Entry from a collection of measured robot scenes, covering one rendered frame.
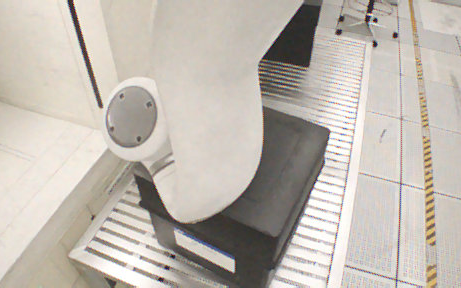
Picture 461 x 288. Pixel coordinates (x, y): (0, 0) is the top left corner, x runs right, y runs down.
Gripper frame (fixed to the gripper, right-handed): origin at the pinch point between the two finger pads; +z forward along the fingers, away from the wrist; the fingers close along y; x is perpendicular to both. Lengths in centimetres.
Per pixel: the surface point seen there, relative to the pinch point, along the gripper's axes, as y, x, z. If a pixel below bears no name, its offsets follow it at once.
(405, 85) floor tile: -39, -78, 224
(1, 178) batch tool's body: 52, 28, -4
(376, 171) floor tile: -35, -6, 153
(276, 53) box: 20, -35, 68
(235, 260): -7.1, 21.0, 2.7
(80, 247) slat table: 28.3, 35.9, 3.2
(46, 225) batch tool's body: 31.8, 30.6, -5.6
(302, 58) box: 10, -36, 70
